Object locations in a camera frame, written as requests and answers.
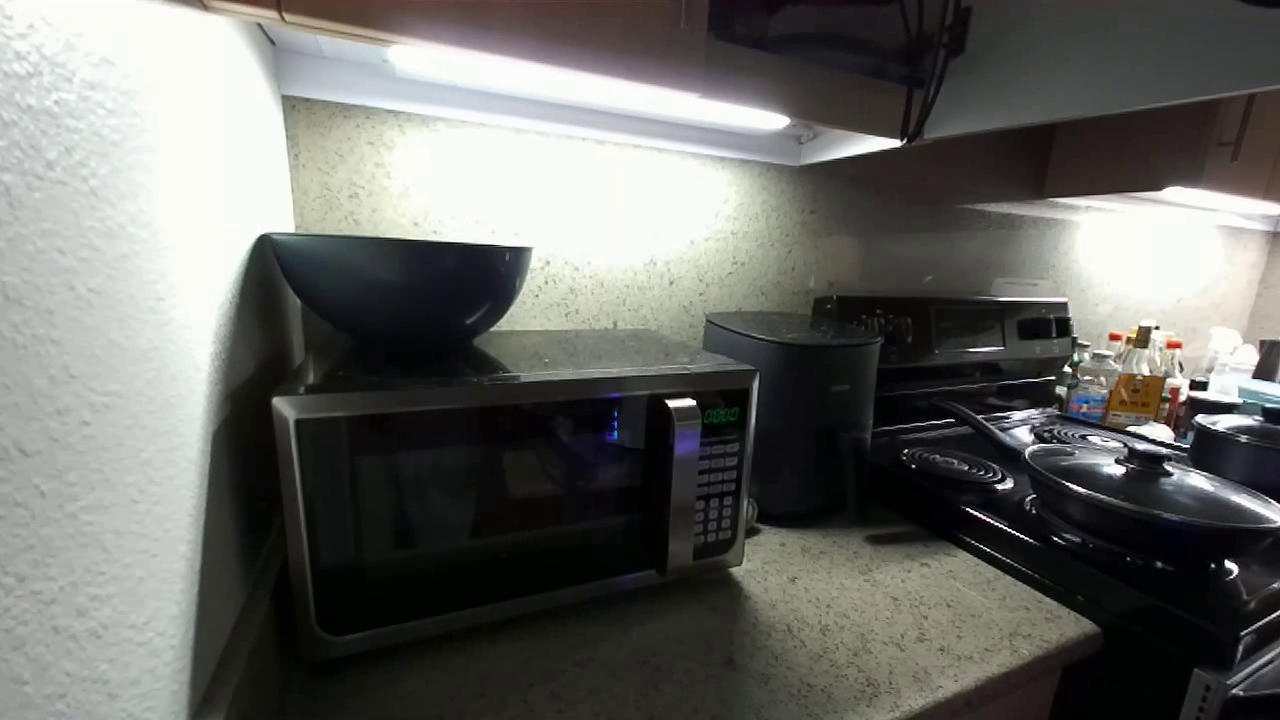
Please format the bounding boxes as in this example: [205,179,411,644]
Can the under-cabinet light strip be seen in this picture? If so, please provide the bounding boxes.
[386,42,793,134]

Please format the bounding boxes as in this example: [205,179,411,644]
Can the clear bottle with blue label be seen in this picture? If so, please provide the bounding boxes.
[1064,349,1120,424]

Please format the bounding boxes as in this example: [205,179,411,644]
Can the oil bottle with yellow label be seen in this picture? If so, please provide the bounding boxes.
[1104,324,1167,432]

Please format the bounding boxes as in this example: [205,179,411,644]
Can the dark grey air fryer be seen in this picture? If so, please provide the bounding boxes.
[702,310,884,522]

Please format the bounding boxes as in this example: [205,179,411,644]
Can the coil burner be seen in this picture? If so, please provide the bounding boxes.
[899,445,1016,494]
[1032,422,1127,452]

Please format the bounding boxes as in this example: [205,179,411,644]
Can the row of sauce bottles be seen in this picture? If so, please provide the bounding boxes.
[1068,320,1191,433]

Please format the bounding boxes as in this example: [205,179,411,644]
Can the large dark bowl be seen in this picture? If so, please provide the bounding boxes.
[264,232,534,352]

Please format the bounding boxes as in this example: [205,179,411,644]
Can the black electric stove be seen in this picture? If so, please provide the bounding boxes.
[811,292,1280,720]

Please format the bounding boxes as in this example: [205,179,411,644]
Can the white plastic containers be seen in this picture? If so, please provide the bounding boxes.
[1203,327,1262,398]

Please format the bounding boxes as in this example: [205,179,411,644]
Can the stainless steel microwave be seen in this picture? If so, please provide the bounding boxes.
[271,328,760,662]

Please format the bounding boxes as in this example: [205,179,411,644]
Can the glass pan lid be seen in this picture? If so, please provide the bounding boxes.
[1024,443,1280,532]

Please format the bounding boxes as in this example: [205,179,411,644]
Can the black frying pan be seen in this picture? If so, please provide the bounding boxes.
[934,399,1280,557]

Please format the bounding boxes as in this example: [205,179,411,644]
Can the black pot with lid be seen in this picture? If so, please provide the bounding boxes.
[1187,404,1280,492]

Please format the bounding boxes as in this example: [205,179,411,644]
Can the microwave door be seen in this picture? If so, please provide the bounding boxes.
[274,392,704,653]

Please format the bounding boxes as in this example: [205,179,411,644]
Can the microwave door handle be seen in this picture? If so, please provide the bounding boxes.
[658,397,704,577]

